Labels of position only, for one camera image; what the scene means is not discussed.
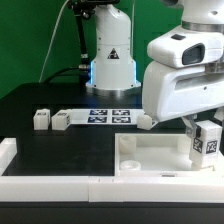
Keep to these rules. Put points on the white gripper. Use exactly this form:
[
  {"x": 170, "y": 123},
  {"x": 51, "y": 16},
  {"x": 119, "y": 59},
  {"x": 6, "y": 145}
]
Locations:
[{"x": 170, "y": 93}]

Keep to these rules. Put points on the white marker base plate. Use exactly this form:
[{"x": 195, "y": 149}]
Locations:
[{"x": 105, "y": 116}]

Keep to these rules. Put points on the white U-shaped fence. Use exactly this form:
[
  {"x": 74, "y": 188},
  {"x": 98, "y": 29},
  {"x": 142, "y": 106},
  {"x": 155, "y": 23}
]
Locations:
[{"x": 114, "y": 188}]

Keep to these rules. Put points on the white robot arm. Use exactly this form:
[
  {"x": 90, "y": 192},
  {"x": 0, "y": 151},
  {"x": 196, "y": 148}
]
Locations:
[{"x": 113, "y": 71}]

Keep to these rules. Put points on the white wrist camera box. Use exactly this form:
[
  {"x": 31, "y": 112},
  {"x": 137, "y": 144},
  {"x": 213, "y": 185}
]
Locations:
[{"x": 182, "y": 49}]

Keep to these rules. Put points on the white square tabletop part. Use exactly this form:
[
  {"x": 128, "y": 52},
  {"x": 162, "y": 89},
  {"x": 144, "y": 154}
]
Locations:
[{"x": 155, "y": 155}]

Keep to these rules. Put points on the black camera stand pole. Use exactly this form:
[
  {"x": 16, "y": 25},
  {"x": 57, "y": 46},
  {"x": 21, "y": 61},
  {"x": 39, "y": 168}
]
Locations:
[{"x": 83, "y": 10}]

